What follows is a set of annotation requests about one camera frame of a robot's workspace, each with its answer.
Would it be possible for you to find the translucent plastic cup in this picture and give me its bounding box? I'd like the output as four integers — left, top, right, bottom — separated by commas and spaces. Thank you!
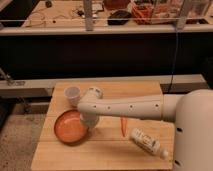
64, 87, 80, 107

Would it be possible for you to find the black pouch on bench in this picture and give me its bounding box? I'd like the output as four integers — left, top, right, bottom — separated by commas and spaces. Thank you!
107, 10, 131, 25

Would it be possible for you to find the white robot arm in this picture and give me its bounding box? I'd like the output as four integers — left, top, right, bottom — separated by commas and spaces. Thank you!
77, 87, 213, 171

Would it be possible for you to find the orange carrot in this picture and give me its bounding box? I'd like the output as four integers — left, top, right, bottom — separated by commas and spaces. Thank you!
121, 117, 127, 137

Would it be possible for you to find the white plastic bottle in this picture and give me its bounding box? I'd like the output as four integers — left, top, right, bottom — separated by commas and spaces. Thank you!
130, 128, 169, 159

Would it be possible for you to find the orange crate on bench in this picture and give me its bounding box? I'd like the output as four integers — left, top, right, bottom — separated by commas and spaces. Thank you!
131, 6, 152, 25

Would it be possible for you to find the grey metal post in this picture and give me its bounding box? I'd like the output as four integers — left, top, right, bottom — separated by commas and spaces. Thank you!
83, 0, 93, 31

